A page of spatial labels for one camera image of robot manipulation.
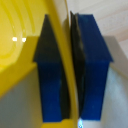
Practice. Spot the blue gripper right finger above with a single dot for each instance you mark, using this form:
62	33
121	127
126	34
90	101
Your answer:
95	73

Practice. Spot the yellow bowl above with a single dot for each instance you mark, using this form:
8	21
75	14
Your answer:
20	43

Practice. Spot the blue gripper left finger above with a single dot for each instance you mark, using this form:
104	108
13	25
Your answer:
50	83

